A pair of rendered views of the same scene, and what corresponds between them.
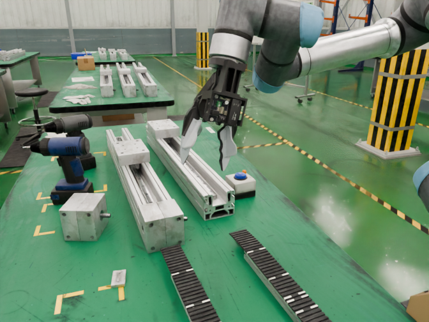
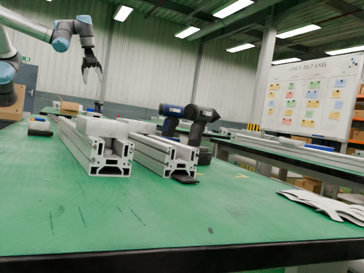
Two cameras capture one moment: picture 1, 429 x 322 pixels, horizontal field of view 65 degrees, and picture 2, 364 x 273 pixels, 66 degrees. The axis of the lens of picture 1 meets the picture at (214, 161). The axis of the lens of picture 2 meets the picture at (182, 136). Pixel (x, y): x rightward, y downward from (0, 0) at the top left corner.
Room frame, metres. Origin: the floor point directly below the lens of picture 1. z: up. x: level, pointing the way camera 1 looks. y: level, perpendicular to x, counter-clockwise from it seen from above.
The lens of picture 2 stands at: (2.30, 0.37, 0.94)
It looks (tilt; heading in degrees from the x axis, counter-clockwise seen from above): 4 degrees down; 173
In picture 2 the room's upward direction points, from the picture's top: 9 degrees clockwise
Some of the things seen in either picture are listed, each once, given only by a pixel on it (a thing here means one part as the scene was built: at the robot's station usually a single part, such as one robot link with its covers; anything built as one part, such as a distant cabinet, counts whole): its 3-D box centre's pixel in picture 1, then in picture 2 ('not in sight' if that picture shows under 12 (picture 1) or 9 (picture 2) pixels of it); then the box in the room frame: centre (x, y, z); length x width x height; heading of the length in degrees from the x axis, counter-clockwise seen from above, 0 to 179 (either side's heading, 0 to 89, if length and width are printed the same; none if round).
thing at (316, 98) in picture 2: not in sight; (297, 133); (-1.30, 2.36, 0.97); 1.50 x 0.50 x 1.95; 17
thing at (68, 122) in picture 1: (67, 144); (202, 135); (1.26, 0.57, 0.89); 0.20 x 0.08 x 0.22; 130
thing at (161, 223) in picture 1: (165, 223); not in sight; (0.79, 0.13, 0.83); 0.12 x 0.09 x 0.10; 113
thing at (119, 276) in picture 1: (119, 278); not in sight; (0.62, 0.22, 0.78); 0.05 x 0.03 x 0.01; 10
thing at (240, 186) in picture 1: (237, 185); (40, 128); (1.05, -0.08, 0.81); 0.10 x 0.08 x 0.06; 113
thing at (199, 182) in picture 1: (179, 160); (82, 136); (1.26, 0.14, 0.82); 0.80 x 0.10 x 0.09; 23
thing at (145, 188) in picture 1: (131, 167); (132, 141); (1.19, 0.31, 0.82); 0.80 x 0.10 x 0.09; 23
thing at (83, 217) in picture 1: (89, 216); not in sight; (0.82, 0.35, 0.83); 0.11 x 0.10 x 0.10; 88
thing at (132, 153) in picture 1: (131, 154); (134, 129); (1.19, 0.31, 0.87); 0.16 x 0.11 x 0.07; 23
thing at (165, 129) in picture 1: (163, 131); (100, 131); (1.50, 0.24, 0.87); 0.16 x 0.11 x 0.07; 23
